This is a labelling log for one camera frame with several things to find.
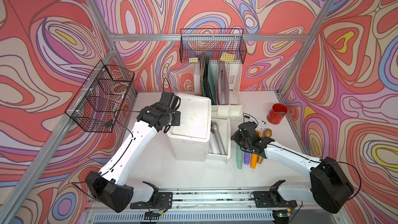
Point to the red metal cup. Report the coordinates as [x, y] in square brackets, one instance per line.
[277, 113]

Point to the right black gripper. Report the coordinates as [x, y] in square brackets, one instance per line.
[235, 138]

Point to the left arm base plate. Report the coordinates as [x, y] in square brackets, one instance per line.
[161, 201]

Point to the black wire basket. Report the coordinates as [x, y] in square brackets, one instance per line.
[103, 95]
[208, 44]

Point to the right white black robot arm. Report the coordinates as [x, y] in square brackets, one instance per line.
[327, 186]

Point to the purple toy microphone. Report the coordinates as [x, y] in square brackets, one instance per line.
[247, 158]

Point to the orange toy microphone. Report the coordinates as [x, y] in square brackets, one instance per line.
[254, 160]

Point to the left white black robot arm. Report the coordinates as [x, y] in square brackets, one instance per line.
[108, 185]

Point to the white plastic drawer cabinet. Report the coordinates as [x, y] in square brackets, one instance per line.
[190, 140]

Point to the yellow sticky note pad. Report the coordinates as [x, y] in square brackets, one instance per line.
[227, 57]

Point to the silver grey toy microphone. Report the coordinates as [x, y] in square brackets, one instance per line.
[215, 131]

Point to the small yellow sticky note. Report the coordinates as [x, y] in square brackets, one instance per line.
[193, 60]

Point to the white file organizer rack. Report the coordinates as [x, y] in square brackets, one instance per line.
[229, 75]

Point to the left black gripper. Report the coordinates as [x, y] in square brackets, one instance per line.
[177, 118]

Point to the olive toy microphone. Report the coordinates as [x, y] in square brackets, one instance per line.
[266, 138]

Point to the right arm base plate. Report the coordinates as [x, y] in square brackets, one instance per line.
[268, 199]

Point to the green folder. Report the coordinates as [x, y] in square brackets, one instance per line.
[209, 82]

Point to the black wire basket left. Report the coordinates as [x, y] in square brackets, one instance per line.
[103, 95]

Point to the mint green toy microphone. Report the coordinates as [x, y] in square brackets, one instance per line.
[239, 157]

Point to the black wire basket back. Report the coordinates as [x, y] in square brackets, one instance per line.
[208, 44]

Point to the black white marker pen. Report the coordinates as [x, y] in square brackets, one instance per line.
[247, 116]

